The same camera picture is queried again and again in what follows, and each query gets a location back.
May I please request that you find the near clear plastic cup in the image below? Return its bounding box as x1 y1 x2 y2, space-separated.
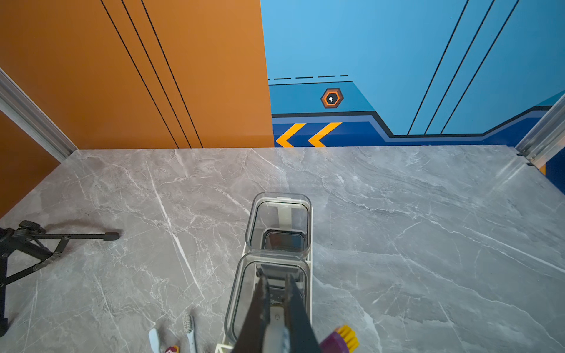
225 251 312 344

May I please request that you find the right aluminium corner post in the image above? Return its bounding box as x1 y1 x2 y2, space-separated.
515 95 564 169

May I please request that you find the black mini tripod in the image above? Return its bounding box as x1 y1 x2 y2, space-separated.
1 221 121 337

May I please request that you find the left aluminium corner post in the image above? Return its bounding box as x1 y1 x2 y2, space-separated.
1 69 78 162

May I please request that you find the light blue toothbrush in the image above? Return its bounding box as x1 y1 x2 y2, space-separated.
148 327 161 353

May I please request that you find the white toothbrush holder rack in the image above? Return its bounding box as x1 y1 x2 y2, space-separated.
215 202 313 352

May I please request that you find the purple toothbrush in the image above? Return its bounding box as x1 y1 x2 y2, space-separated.
319 325 360 353

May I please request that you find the aluminium corner post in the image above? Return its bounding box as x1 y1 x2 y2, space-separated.
515 95 564 169
1 69 78 162

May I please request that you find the far clear plastic cup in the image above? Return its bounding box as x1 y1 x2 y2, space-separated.
245 191 313 260

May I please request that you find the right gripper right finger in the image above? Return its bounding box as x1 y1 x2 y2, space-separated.
284 275 322 353

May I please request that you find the clear plastic cup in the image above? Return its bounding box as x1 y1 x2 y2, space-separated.
225 251 312 344
245 191 313 260

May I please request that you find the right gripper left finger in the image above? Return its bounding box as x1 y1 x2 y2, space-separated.
232 275 270 353

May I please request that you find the white blue toothbrush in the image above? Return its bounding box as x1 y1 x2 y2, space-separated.
183 313 197 353

